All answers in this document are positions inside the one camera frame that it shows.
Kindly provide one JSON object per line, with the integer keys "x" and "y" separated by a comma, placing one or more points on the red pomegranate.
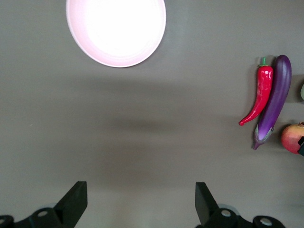
{"x": 290, "y": 137}

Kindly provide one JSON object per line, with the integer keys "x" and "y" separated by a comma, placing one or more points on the red chili pepper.
{"x": 263, "y": 90}

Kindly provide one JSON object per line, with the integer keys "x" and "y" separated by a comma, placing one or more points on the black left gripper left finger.
{"x": 61, "y": 213}

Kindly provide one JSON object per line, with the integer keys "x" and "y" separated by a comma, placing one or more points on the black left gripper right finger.
{"x": 209, "y": 213}

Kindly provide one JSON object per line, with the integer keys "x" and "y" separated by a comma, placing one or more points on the pink round plate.
{"x": 114, "y": 31}

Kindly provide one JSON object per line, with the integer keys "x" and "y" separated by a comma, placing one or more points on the brown table cover sheet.
{"x": 71, "y": 142}

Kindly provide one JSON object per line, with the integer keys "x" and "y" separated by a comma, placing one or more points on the peach fruit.
{"x": 302, "y": 92}

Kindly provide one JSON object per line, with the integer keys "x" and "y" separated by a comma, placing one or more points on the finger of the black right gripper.
{"x": 302, "y": 148}

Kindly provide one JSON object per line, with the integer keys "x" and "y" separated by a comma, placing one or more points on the purple eggplant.
{"x": 278, "y": 95}

